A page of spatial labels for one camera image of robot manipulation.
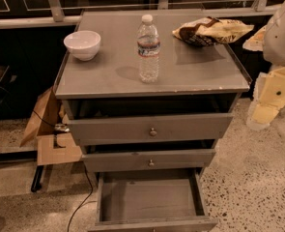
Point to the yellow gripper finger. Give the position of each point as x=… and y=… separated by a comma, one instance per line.
x=268, y=99

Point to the clear plastic water bottle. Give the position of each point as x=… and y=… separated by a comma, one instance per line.
x=148, y=48

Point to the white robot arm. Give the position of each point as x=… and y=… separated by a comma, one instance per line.
x=270, y=39

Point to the grey middle drawer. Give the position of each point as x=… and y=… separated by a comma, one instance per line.
x=149, y=156

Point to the grey drawer cabinet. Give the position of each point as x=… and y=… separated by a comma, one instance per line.
x=185, y=71

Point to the grey open bottom drawer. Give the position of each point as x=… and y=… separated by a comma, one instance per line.
x=151, y=201

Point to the grey top drawer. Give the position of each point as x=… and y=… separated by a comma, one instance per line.
x=102, y=122

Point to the yellow brown chip bag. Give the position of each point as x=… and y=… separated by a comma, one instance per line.
x=208, y=31

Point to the white ceramic bowl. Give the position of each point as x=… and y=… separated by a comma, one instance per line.
x=83, y=45

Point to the white metal railing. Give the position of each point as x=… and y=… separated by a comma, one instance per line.
x=55, y=4

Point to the brown cardboard box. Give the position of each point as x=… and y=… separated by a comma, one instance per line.
x=53, y=147

